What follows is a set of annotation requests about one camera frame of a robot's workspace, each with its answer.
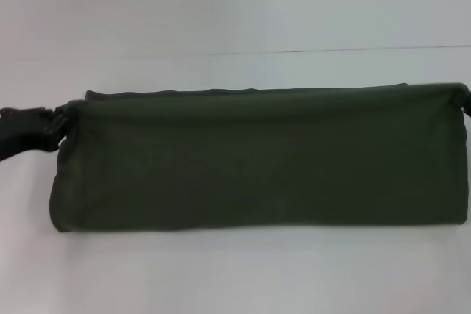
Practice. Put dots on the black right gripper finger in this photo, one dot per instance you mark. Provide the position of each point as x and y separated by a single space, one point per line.
468 106

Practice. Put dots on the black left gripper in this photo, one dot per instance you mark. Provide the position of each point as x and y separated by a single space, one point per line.
22 132

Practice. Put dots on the dark green FREE! t-shirt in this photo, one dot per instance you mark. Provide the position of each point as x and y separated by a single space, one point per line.
257 156

